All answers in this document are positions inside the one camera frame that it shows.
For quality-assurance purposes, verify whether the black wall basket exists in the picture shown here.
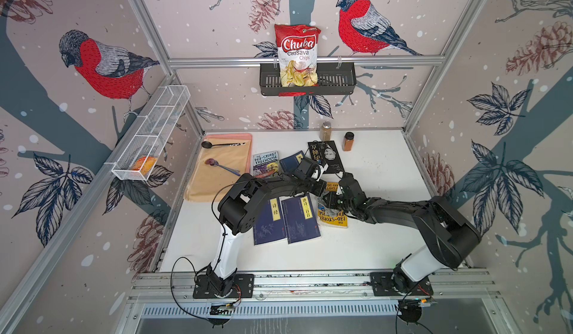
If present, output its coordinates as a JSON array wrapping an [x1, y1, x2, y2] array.
[[259, 62, 357, 97]]

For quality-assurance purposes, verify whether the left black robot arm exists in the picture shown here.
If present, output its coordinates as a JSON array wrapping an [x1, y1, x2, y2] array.
[[206, 157, 328, 297]]

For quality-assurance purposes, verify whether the white wire wall shelf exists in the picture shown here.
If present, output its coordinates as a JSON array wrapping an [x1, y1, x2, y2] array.
[[112, 85, 190, 181]]

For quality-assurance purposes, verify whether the black Chinese paperback book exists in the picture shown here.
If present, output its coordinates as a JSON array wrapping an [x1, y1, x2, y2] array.
[[307, 141, 344, 174]]

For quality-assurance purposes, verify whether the upper navy thread-bound book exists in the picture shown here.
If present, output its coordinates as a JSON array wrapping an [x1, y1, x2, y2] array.
[[279, 151, 304, 174]]

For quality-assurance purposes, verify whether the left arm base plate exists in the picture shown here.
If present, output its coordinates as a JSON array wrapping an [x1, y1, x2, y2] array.
[[192, 274, 255, 299]]

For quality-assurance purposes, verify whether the glass jar brown spice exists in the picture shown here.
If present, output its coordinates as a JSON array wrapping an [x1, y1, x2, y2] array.
[[319, 121, 332, 141]]

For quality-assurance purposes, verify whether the yellow treehouse paperback book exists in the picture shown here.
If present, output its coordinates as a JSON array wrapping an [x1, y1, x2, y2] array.
[[317, 183, 349, 228]]

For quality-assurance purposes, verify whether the glass jar orange spice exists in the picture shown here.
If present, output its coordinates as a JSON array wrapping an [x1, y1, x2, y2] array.
[[343, 132, 355, 151]]

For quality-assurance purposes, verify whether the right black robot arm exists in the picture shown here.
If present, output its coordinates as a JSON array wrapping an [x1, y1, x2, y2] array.
[[323, 173, 482, 295]]

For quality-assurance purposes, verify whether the purple spoon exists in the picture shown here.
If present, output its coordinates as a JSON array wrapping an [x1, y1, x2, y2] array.
[[204, 158, 242, 177]]

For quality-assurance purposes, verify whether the orange packet in shelf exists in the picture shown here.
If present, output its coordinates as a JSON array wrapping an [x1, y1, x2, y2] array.
[[130, 156, 158, 176]]

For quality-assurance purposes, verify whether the right black cable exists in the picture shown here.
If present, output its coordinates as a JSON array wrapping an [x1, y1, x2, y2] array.
[[393, 288, 435, 334]]

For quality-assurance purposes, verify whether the grey striped cleaning cloth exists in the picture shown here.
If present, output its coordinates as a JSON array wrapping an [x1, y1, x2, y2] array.
[[317, 195, 337, 215]]

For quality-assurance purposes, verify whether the black cable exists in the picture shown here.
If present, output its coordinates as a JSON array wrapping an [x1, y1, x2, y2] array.
[[393, 288, 435, 334], [169, 181, 238, 324]]

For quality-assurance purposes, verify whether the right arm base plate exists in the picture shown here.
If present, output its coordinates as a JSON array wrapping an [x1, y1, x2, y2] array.
[[369, 271, 434, 297]]

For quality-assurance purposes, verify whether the black spoon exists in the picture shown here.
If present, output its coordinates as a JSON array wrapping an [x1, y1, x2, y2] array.
[[201, 141, 246, 149]]

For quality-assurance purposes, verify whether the red cassava chips bag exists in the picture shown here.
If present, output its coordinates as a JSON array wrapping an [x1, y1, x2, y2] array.
[[275, 24, 321, 88]]

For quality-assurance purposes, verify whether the grey treehouse paperback book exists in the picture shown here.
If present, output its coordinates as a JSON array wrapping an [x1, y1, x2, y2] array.
[[252, 151, 280, 178]]

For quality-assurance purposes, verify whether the left black cable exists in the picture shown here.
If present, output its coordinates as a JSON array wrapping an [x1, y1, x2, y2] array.
[[169, 181, 238, 324]]

